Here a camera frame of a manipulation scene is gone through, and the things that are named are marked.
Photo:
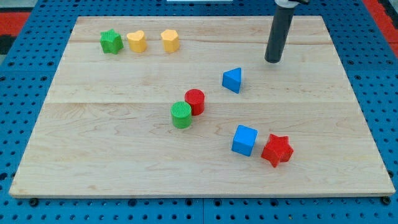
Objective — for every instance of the red cylinder block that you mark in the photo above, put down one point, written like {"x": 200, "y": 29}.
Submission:
{"x": 196, "y": 99}

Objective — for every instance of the green cylinder block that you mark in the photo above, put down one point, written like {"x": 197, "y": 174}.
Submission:
{"x": 181, "y": 113}

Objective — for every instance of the light wooden board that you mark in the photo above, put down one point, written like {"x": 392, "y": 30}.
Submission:
{"x": 105, "y": 128}

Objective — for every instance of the blue triangle block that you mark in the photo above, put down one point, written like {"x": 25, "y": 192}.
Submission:
{"x": 232, "y": 80}

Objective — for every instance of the blue cube block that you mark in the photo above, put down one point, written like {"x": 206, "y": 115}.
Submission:
{"x": 244, "y": 140}

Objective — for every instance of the yellow hexagon block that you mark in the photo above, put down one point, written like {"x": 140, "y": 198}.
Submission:
{"x": 170, "y": 40}

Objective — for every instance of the red star block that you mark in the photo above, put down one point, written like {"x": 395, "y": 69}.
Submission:
{"x": 277, "y": 149}

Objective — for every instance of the yellow heart block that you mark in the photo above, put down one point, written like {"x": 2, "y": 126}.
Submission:
{"x": 137, "y": 41}

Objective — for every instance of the green star block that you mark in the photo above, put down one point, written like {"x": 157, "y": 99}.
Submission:
{"x": 111, "y": 42}

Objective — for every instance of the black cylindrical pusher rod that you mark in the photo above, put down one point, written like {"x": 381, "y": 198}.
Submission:
{"x": 281, "y": 22}

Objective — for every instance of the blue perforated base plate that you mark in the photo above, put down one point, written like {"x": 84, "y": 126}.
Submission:
{"x": 31, "y": 62}

